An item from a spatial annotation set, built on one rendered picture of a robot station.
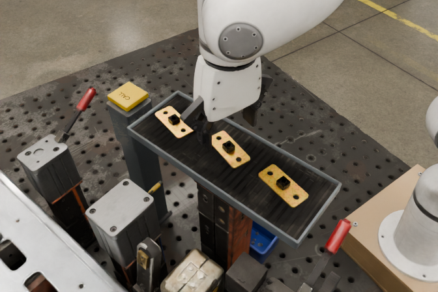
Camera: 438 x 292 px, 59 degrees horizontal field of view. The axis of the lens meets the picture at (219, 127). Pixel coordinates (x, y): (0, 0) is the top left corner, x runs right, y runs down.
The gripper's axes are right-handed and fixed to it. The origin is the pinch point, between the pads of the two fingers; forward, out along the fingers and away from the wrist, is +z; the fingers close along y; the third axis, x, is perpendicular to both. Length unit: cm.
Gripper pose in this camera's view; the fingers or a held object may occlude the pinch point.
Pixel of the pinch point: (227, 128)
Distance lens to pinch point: 65.6
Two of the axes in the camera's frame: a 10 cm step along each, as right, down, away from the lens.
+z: 0.0, 7.0, 7.2
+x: 5.7, 5.9, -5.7
